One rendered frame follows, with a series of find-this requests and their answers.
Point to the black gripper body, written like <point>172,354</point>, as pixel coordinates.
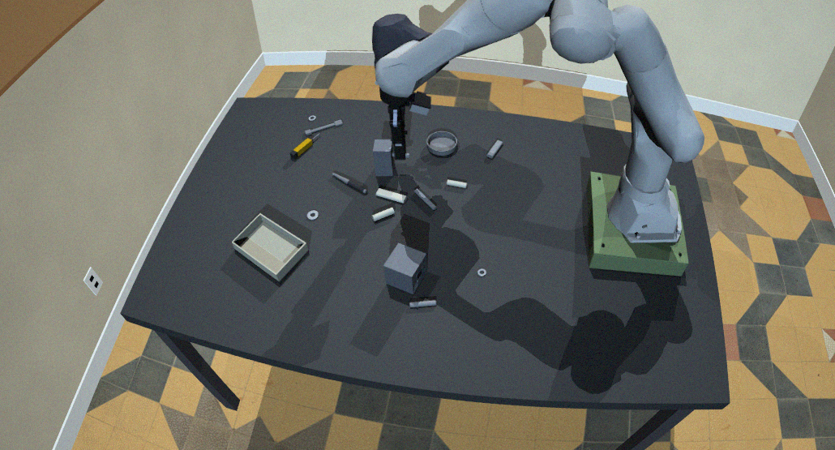
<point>394,101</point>

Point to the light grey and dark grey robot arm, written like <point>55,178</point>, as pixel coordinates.
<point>643,207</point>

